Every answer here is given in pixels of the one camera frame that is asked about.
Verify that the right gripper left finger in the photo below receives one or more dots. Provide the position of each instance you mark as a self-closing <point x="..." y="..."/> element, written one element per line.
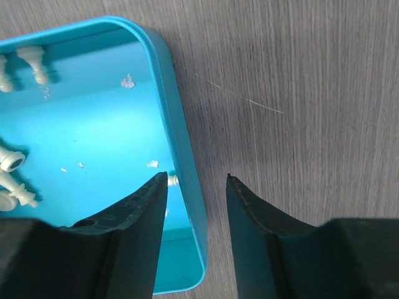
<point x="111" y="254"/>

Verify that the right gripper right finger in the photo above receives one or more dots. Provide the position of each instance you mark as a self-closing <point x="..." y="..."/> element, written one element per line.
<point x="278" y="256"/>

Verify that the white chess piece in tray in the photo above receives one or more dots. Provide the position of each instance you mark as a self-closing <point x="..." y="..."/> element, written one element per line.
<point x="6" y="85"/>
<point x="11" y="160"/>
<point x="33" y="56"/>
<point x="18" y="191"/>
<point x="173" y="180"/>

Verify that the blue plastic tray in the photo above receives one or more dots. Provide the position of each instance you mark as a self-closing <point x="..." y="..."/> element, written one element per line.
<point x="109" y="118"/>

